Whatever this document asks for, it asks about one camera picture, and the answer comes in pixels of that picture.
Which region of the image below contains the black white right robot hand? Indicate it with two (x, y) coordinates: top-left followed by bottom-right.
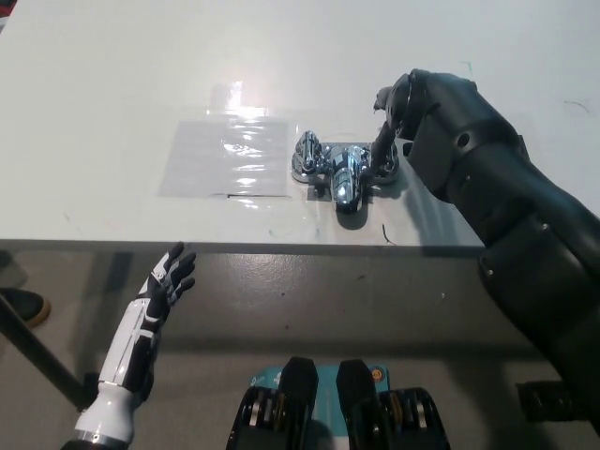
(372, 67), (493, 198)

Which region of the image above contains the chrome two-handle faucet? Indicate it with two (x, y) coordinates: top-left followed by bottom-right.
(290, 129), (402, 215)

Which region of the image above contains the black shoe tan sole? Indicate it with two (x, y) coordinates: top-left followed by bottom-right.
(0, 288), (52, 328)

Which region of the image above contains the black diagonal table leg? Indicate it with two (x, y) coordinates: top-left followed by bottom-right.
(0, 294), (93, 412)

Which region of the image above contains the large clear plastic sheet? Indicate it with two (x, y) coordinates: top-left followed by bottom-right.
(157, 119), (293, 201)

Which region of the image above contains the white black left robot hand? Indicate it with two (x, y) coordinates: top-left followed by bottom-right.
(98, 241), (197, 388)

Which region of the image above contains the black frame bar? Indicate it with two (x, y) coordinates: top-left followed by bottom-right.
(515, 382), (600, 416)

